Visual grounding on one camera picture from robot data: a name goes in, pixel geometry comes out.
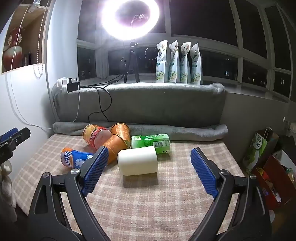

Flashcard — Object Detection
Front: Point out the white cable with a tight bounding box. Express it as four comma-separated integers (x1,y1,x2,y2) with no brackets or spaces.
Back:
6,0,54,129

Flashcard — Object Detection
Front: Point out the white cup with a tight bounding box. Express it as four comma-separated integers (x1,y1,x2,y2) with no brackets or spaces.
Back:
117,146,159,176

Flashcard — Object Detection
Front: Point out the black cable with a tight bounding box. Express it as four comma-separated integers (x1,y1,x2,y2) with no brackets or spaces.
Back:
78,74,126,122

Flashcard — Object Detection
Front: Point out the black tripod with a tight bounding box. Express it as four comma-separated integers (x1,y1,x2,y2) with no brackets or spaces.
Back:
123,40,141,84

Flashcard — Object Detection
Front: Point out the red cardboard box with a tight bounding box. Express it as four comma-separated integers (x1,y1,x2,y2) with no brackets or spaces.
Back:
252,154,295,211

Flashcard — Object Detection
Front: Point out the plaid blanket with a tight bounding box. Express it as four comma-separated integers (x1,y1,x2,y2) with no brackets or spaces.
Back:
11,134,246,241

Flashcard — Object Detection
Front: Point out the blue and orange can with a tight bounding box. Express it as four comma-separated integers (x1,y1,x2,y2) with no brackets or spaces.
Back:
60,147,95,169

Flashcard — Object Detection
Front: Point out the black charger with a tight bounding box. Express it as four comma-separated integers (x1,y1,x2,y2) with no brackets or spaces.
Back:
67,82,80,93

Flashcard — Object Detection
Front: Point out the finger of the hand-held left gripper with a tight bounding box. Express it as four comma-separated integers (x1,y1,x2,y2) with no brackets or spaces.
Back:
0,145,15,164
0,127,31,149

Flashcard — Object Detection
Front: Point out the red printed plastic cup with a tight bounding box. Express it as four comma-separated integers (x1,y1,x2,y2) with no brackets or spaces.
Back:
83,124,112,149

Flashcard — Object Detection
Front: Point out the wall picture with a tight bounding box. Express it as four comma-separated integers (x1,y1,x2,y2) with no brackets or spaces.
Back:
1,0,51,75

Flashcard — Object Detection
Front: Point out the ring light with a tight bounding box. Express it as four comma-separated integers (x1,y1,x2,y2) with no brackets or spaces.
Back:
100,0,161,43

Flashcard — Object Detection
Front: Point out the white power strip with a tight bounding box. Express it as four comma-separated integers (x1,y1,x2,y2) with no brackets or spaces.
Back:
56,77,78,93

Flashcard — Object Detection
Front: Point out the white green stand-up pouch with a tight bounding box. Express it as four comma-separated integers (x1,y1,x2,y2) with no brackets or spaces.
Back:
179,42,191,84
155,40,168,83
167,39,180,83
190,42,201,85

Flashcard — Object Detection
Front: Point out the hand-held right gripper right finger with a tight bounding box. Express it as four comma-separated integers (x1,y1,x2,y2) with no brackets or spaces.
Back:
190,147,272,241

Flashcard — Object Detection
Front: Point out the orange patterned paper cup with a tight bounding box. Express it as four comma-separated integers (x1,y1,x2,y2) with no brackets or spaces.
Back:
101,134,129,164
111,123,131,149

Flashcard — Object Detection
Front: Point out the green drink carton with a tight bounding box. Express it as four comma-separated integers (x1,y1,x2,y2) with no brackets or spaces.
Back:
131,133,171,155

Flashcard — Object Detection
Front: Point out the grey blanket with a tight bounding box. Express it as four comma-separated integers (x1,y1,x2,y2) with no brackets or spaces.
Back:
52,82,228,142

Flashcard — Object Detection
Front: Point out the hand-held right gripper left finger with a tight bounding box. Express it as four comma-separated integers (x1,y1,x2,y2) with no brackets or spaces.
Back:
28,146,111,241

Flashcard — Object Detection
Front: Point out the green white paper bag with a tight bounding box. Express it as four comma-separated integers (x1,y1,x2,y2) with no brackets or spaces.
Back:
242,129,279,175

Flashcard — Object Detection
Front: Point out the white bead cord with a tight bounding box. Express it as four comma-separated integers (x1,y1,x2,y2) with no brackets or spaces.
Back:
33,0,52,77

